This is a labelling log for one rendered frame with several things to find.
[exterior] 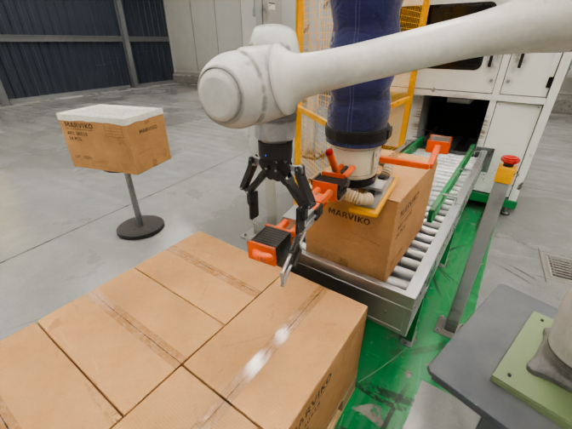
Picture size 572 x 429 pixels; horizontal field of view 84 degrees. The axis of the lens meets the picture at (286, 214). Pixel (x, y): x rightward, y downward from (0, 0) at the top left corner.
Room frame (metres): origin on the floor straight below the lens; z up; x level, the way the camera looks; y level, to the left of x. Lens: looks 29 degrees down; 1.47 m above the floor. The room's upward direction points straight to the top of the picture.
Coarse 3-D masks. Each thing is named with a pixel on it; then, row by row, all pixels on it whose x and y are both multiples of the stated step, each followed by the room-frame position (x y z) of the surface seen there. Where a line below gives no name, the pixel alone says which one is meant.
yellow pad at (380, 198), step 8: (376, 176) 1.22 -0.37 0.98; (384, 176) 1.16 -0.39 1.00; (392, 176) 1.21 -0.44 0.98; (392, 184) 1.15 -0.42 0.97; (376, 192) 1.07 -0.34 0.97; (384, 192) 1.07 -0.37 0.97; (376, 200) 1.01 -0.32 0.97; (384, 200) 1.02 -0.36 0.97; (352, 208) 0.97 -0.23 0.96; (360, 208) 0.97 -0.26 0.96; (368, 208) 0.97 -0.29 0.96; (376, 208) 0.97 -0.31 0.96; (376, 216) 0.93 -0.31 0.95
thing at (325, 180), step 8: (320, 176) 0.96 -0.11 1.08; (328, 176) 0.96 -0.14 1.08; (336, 176) 0.95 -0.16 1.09; (344, 176) 0.94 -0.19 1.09; (312, 184) 0.91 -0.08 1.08; (320, 184) 0.89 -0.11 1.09; (328, 184) 0.88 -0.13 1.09; (336, 184) 0.87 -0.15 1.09; (344, 184) 0.90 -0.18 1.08; (320, 192) 0.89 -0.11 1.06; (336, 192) 0.87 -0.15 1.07; (344, 192) 0.91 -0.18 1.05; (336, 200) 0.87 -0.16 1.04
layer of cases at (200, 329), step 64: (192, 256) 1.26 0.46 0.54; (64, 320) 0.85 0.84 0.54; (128, 320) 0.85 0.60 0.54; (192, 320) 0.85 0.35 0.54; (256, 320) 0.85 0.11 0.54; (320, 320) 0.85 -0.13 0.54; (0, 384) 0.60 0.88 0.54; (64, 384) 0.60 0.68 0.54; (128, 384) 0.60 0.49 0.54; (192, 384) 0.60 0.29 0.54; (256, 384) 0.60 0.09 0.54; (320, 384) 0.62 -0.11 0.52
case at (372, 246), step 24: (408, 168) 1.40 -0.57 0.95; (432, 168) 1.45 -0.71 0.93; (408, 192) 1.13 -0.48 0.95; (336, 216) 1.19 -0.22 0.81; (360, 216) 1.13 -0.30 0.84; (384, 216) 1.07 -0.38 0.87; (408, 216) 1.20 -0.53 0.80; (312, 240) 1.25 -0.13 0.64; (336, 240) 1.18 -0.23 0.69; (360, 240) 1.12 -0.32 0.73; (384, 240) 1.06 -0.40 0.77; (408, 240) 1.29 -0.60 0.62; (360, 264) 1.11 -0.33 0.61; (384, 264) 1.05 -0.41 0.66
